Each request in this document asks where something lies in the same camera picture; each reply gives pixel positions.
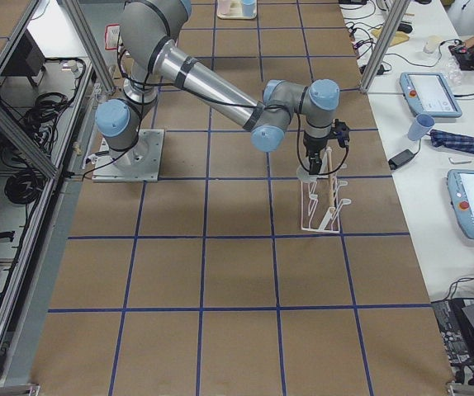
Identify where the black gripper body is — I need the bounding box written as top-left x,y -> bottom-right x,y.
305,138 -> 328,173

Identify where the grey plastic cup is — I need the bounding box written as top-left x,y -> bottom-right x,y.
296,166 -> 318,183

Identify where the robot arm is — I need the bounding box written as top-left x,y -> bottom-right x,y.
95,1 -> 339,176

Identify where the blue cup on desk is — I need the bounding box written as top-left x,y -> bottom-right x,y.
407,114 -> 435,141

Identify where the blue cup near tray corner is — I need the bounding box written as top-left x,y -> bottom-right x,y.
241,0 -> 256,18

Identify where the pink plastic cup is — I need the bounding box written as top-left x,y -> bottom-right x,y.
217,0 -> 232,15

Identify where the black power adapter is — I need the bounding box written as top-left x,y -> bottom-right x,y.
387,149 -> 416,171

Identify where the teach pendant far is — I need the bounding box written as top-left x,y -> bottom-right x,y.
399,72 -> 462,119

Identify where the cream plastic tray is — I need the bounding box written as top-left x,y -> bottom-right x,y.
216,0 -> 257,20

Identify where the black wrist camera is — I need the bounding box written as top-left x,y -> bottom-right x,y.
332,119 -> 350,149

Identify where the white wire cup rack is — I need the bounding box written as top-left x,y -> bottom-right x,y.
301,171 -> 352,234

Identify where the aluminium frame post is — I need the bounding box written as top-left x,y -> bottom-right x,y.
359,0 -> 410,94

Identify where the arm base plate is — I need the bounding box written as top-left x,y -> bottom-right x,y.
92,130 -> 164,182

